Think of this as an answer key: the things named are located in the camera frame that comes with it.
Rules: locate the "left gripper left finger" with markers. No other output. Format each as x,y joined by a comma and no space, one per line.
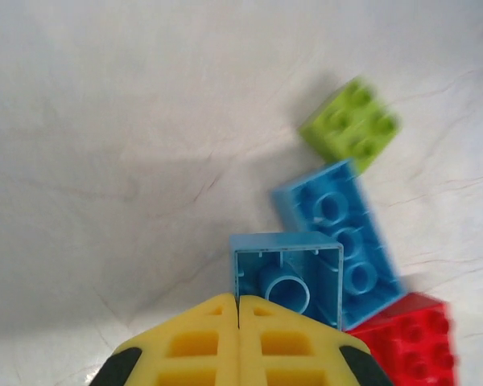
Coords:
153,350

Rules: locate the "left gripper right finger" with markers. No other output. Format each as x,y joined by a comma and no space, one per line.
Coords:
326,350

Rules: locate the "blue square lego brick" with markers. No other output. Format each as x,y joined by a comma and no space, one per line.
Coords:
245,273

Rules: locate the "red long lego brick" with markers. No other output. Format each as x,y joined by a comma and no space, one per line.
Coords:
414,346

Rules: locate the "blue long lego brick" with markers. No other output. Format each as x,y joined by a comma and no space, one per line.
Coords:
366,257

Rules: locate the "green square lego brick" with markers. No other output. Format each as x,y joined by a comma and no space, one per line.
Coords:
346,124

